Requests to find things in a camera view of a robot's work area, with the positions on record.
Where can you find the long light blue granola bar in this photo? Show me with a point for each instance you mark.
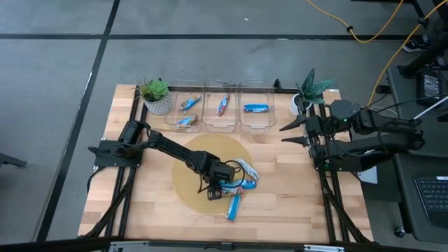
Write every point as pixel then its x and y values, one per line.
pixel 256 108

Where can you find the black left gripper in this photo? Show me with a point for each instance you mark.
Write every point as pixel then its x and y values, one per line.
pixel 224 173

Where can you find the black frame beam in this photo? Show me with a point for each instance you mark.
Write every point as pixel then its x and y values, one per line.
pixel 52 245

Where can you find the black chair base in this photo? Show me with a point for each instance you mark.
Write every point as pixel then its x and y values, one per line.
pixel 10 160

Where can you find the silver metal bracket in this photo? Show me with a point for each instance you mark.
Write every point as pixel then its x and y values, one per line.
pixel 323 248

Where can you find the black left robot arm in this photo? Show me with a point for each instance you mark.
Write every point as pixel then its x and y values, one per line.
pixel 175 148

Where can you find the succulent in patterned pot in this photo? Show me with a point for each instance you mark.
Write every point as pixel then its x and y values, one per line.
pixel 155 92

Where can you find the black caster wheel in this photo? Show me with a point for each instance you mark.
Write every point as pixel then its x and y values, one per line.
pixel 400 232

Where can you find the black frame rail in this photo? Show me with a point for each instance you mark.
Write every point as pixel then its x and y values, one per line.
pixel 283 90

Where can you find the blue granola bar red patch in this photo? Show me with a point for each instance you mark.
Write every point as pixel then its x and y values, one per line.
pixel 223 105

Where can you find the black box with label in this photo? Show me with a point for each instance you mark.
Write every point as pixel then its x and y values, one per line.
pixel 430 85

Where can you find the white and green granola bar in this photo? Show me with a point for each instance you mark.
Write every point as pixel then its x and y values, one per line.
pixel 249 170

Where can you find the clear plastic bin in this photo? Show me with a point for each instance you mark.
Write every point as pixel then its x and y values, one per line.
pixel 210 119
pixel 257 122
pixel 171 105

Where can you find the person's shoe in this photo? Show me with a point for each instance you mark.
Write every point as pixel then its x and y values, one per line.
pixel 416 45

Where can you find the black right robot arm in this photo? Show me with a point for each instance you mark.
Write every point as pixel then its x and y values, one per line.
pixel 385 140

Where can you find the blue granola bar dark ends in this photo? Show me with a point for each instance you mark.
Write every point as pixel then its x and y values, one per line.
pixel 246 184

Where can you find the black keyboard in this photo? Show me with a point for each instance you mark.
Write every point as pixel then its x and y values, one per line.
pixel 434 196

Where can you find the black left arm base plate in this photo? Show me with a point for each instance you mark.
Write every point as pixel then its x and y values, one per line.
pixel 105 155

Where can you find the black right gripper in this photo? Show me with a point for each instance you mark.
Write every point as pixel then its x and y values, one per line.
pixel 314 127

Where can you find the white paper sheet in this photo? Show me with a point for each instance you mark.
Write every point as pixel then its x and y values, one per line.
pixel 369 176

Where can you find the grey desk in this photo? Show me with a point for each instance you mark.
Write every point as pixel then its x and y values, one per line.
pixel 406 210

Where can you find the blue Quaker granola bar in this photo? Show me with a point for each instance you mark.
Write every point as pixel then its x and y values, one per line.
pixel 235 191

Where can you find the blue chocolate chip granola bar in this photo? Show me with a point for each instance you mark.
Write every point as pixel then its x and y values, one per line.
pixel 234 208

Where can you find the snake plant in white pot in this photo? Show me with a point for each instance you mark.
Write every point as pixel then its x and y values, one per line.
pixel 311 89

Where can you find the round woven yellow placemat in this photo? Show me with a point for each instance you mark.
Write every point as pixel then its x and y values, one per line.
pixel 217 147

